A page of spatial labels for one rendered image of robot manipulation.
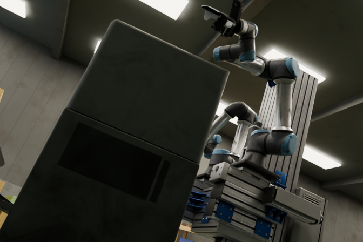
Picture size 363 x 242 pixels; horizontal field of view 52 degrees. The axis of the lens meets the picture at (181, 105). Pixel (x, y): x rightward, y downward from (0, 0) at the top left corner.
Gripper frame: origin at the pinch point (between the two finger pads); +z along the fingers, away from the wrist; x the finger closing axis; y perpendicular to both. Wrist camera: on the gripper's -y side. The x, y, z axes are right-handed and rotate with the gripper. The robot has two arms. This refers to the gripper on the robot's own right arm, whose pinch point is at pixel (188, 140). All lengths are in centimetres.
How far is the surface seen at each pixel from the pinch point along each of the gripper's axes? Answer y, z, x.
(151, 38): 21, -129, -133
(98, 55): 34, -123, -147
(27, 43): -329, 729, -8
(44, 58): -304, 710, 41
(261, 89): -284, 262, 385
